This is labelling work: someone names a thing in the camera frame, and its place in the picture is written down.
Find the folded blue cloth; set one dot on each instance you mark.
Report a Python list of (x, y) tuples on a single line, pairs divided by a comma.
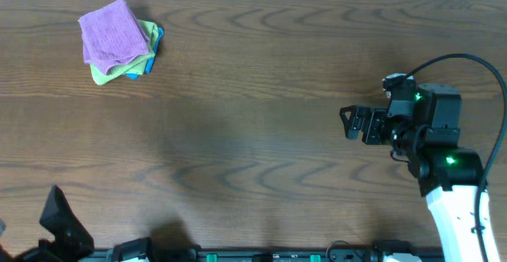
[(150, 62)]

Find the folded green cloth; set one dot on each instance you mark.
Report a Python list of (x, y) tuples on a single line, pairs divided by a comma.
[(136, 66)]

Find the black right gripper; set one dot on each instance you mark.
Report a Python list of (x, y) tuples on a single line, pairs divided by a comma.
[(375, 118)]

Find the purple microfiber cloth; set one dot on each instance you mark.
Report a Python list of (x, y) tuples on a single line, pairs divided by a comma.
[(112, 36)]

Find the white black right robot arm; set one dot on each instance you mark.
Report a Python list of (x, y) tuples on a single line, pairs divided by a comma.
[(421, 124)]

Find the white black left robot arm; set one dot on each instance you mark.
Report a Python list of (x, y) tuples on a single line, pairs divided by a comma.
[(72, 242)]

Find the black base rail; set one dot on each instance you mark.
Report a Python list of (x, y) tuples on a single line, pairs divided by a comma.
[(389, 250)]

